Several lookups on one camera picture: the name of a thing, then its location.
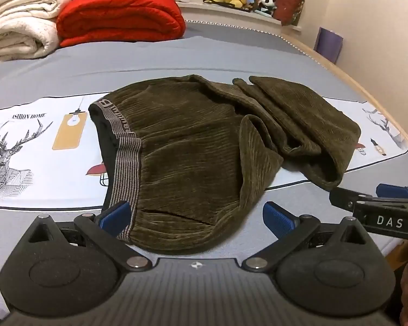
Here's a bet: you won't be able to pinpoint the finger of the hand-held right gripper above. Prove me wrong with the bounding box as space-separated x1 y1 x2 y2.
329 187 374 216
376 183 408 200

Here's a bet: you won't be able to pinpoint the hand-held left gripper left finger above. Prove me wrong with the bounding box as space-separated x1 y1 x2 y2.
26 201 154 273

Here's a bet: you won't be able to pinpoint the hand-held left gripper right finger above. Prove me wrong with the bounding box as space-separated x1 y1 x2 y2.
241 202 372 273

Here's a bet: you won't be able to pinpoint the olive corduroy pants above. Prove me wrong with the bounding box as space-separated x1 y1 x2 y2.
88 74 362 255

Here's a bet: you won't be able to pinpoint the purple board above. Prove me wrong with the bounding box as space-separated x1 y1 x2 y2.
314 27 344 64

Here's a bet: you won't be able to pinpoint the red folded blanket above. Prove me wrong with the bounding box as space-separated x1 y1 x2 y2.
56 0 186 48

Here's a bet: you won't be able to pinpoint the red patterned cushion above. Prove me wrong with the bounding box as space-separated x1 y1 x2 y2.
273 0 307 27

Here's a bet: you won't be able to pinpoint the white folded fleece blanket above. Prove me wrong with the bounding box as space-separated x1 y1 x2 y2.
0 0 73 70

